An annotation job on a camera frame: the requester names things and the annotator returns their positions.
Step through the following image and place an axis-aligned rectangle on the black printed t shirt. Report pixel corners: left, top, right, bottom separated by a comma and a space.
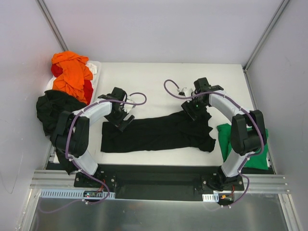
101, 111, 216, 153

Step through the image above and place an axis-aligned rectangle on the white t shirt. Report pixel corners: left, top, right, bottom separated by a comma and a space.
44, 61, 99, 92

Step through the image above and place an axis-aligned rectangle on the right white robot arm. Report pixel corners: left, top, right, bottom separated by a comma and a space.
177, 77, 266, 190

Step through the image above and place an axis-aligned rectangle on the right grey cable duct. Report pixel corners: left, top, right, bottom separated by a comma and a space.
202, 193, 219, 203

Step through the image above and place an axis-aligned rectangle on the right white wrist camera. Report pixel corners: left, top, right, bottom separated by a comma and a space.
177, 87, 193, 97

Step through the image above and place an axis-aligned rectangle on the white plastic bin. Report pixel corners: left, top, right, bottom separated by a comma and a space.
44, 61, 102, 104

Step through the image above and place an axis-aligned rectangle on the left aluminium frame post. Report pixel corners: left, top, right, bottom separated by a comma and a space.
36, 0, 68, 51

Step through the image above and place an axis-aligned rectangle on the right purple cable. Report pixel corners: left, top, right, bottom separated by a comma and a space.
163, 79, 264, 211

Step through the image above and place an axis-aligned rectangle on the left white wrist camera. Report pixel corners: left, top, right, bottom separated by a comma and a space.
122, 93, 136, 114

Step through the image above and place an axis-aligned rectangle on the left grey cable duct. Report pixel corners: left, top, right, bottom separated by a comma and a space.
40, 189, 116, 200

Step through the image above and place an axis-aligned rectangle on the purple cable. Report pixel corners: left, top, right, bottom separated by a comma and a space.
163, 79, 264, 211
64, 92, 147, 205

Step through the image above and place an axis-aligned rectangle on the orange t shirt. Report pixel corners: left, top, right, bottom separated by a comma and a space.
51, 51, 93, 104

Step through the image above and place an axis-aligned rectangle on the right aluminium frame post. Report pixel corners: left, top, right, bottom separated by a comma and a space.
243, 0, 291, 73

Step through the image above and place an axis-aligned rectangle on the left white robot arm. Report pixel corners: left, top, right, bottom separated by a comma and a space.
51, 87, 135, 187

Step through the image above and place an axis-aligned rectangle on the grey cable duct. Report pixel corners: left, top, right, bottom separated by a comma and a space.
202, 193, 219, 203
40, 189, 116, 200

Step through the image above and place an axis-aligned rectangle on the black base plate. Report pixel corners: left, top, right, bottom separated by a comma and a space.
45, 161, 275, 200

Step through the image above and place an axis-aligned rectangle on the green folded t shirt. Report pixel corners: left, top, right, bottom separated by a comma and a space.
217, 123, 269, 170

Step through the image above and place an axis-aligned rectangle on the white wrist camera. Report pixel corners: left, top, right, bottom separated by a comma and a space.
177, 87, 193, 97
122, 93, 136, 114

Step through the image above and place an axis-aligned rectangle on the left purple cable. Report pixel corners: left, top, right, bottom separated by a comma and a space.
64, 92, 147, 205

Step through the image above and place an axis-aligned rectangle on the aluminium rail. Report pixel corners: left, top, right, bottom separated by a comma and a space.
30, 164, 290, 194

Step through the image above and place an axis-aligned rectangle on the aluminium frame post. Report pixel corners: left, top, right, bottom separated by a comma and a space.
36, 0, 68, 51
243, 0, 291, 73

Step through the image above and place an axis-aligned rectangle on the red t shirt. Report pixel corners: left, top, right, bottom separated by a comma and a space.
51, 64, 93, 105

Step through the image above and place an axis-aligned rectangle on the plain black t shirt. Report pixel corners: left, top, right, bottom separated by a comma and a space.
36, 89, 88, 175

